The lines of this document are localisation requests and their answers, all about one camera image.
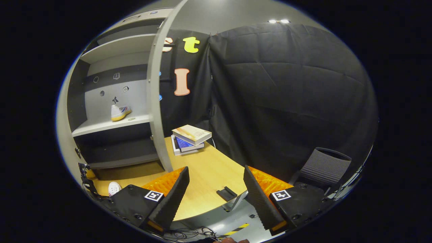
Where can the yellow black floor tape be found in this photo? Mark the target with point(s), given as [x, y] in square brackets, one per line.
[241, 226]

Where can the white shoe cabinet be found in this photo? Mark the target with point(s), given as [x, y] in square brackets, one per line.
[111, 126]

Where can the small black block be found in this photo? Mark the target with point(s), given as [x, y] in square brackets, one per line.
[226, 194]

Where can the black backdrop cloth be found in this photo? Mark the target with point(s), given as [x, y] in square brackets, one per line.
[287, 101]
[199, 101]

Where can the ceiling light panel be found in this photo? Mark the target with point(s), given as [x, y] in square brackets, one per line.
[273, 21]

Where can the grey mesh chair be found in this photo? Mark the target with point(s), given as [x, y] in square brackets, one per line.
[324, 167]

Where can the grey metal bracket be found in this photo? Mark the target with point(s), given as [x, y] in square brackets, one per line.
[236, 202]

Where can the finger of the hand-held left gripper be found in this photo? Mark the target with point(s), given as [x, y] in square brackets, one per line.
[90, 173]

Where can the white striped shoe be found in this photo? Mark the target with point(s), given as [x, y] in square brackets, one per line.
[118, 113]
[114, 188]

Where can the white book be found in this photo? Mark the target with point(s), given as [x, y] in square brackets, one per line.
[175, 148]

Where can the white shoe cabinet door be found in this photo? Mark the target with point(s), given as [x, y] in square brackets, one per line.
[153, 101]
[62, 128]

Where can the blue book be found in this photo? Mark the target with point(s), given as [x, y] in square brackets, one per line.
[185, 144]

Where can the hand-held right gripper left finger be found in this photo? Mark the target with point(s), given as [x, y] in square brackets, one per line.
[175, 199]

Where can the white cabinet drawer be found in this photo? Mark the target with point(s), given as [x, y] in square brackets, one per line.
[148, 18]

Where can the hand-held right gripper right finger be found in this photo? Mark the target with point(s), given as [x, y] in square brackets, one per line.
[258, 199]

